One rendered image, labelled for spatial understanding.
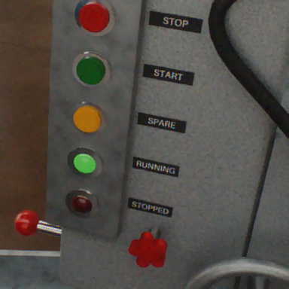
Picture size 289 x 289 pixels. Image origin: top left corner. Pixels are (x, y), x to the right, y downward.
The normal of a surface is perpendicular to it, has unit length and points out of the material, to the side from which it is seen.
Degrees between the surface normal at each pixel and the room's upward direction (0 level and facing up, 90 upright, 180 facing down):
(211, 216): 90
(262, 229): 90
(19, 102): 0
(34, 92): 0
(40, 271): 90
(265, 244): 90
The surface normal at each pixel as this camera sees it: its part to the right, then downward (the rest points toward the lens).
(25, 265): -0.26, 0.48
